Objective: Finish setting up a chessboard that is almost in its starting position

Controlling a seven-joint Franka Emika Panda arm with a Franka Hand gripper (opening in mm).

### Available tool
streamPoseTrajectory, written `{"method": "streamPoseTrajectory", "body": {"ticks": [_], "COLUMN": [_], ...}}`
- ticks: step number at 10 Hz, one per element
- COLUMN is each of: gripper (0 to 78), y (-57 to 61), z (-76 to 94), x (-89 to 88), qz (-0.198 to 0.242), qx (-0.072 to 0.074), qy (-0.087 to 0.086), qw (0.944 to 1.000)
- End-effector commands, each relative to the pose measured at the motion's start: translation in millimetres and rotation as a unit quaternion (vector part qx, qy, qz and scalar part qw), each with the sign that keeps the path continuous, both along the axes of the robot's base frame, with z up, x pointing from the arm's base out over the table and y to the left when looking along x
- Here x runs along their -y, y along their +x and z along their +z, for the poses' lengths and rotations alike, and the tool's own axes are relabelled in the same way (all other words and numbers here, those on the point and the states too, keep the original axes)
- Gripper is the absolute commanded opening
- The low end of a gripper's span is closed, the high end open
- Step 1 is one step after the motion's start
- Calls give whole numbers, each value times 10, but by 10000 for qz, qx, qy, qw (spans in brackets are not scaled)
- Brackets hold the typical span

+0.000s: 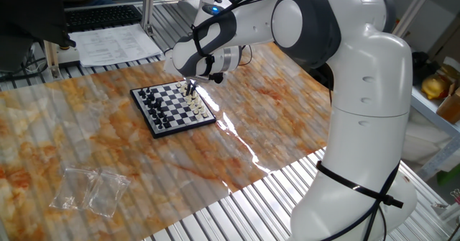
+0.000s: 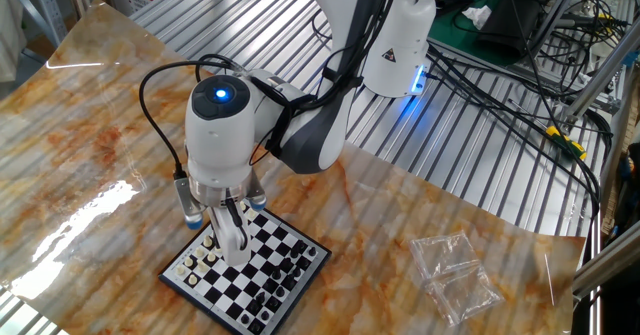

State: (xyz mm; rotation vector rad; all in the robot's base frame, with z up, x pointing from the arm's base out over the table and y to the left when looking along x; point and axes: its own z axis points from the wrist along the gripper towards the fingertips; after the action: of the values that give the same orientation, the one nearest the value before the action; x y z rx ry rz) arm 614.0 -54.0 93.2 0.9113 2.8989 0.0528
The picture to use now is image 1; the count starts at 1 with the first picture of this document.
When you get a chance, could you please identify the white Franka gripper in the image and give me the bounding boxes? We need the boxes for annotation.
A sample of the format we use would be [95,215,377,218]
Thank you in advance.
[163,51,226,97]

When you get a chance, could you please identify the black and white chessboard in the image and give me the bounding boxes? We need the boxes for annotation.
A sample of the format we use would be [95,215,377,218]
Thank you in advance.
[129,79,218,140]

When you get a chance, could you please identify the white printed paper sheets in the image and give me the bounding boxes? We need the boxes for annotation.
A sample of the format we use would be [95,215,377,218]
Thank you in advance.
[68,23,163,68]

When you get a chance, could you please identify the orange marble pattern mat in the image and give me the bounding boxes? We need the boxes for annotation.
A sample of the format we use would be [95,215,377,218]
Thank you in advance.
[0,42,334,241]

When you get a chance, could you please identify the black keyboard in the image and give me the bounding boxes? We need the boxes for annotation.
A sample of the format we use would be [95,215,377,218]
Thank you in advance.
[65,4,144,33]

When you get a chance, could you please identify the clear plastic zip bag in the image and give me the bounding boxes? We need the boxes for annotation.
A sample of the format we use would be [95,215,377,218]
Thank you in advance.
[88,168,133,219]
[49,167,100,212]

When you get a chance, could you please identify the black fabric cover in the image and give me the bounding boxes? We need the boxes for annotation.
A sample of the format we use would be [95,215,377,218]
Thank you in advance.
[0,0,77,50]

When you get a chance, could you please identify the black bundled items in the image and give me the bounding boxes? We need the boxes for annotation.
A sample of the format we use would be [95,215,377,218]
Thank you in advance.
[410,50,441,87]

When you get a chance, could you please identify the white foam packing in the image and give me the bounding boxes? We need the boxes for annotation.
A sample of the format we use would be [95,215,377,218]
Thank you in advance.
[401,107,446,166]

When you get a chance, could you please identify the white shelf board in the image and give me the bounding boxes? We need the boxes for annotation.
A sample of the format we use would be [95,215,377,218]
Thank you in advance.
[410,84,460,137]

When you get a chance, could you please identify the yellow plush toy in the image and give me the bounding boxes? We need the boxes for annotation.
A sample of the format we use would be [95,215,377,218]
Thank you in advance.
[420,73,449,101]

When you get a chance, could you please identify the grey shelf leg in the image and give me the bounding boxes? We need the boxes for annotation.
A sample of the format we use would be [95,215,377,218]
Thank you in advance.
[416,136,460,183]

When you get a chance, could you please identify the small cardboard box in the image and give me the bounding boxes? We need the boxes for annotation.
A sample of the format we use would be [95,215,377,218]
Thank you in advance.
[436,82,460,125]

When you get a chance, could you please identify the green object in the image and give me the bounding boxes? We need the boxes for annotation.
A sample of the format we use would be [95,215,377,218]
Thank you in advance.
[436,163,460,187]

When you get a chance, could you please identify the vertical aluminium post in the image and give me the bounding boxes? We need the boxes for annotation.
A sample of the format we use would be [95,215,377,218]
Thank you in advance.
[141,0,156,33]

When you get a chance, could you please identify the wooden post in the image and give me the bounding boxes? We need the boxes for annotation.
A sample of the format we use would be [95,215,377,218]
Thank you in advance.
[43,40,61,81]

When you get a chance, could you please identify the black cable tie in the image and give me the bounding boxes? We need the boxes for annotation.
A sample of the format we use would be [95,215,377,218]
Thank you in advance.
[316,160,405,209]

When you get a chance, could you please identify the slanted aluminium profile post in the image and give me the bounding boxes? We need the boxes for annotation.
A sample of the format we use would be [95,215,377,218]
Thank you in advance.
[392,0,442,39]

